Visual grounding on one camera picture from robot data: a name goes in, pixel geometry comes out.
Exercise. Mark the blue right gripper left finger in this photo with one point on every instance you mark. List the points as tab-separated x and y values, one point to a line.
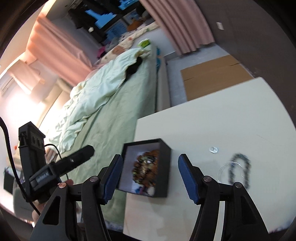
111	177

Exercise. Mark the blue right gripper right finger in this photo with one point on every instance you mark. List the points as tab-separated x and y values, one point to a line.
188	174

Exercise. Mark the brown bead necklace jewelry pile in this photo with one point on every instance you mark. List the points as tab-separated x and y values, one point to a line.
144	173

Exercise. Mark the black jewelry box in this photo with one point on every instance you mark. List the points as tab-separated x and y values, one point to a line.
129	154

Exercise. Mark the person's left hand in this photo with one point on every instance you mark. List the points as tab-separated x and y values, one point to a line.
40	206

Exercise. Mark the clear bangle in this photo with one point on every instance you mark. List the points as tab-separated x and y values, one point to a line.
231	172

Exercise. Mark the bed with green sheet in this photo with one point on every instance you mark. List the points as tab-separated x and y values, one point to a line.
113	125

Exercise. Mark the white bedside table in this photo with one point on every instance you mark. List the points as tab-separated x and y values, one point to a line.
247	118

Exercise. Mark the beige padded headboard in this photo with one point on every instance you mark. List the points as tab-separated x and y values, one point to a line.
59	94

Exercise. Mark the light green duvet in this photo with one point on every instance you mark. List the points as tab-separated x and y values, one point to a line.
90	95

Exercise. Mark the flattened cardboard on floor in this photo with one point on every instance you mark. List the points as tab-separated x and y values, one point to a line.
212	76

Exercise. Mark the black garment on bed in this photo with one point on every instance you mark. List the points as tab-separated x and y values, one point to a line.
132	69

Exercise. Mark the pink left curtain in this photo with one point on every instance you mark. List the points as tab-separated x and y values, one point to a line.
58	51

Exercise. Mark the pink curtain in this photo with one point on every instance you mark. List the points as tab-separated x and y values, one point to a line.
182	22
58	51

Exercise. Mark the patterned window seat cushion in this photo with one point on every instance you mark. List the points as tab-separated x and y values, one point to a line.
118	45

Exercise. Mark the pink right curtain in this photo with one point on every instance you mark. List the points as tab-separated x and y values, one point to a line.
182	22

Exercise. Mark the hanging dark clothes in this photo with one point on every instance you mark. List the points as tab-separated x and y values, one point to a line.
94	13

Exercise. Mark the white wall socket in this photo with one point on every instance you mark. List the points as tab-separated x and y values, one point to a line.
220	26

